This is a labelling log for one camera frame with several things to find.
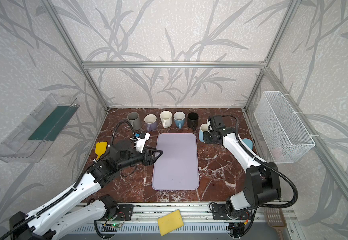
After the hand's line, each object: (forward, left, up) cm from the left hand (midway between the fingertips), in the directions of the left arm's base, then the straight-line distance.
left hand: (161, 147), depth 70 cm
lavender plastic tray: (-2, -7, -21) cm, 23 cm away
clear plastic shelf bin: (-2, +56, +7) cm, 56 cm away
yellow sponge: (-28, -5, -23) cm, 36 cm away
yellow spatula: (+12, +44, -25) cm, 52 cm away
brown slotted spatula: (-26, -56, -23) cm, 66 cm away
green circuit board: (-30, +25, -26) cm, 47 cm away
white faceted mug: (+34, +2, -18) cm, 38 cm away
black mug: (+30, -17, -17) cm, 38 cm away
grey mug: (+31, +24, -16) cm, 42 cm away
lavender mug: (+33, +14, -22) cm, 42 cm away
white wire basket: (-1, -53, +12) cm, 55 cm away
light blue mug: (+19, -23, -10) cm, 32 cm away
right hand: (+16, -25, -11) cm, 32 cm away
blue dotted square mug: (+32, -8, -16) cm, 37 cm away
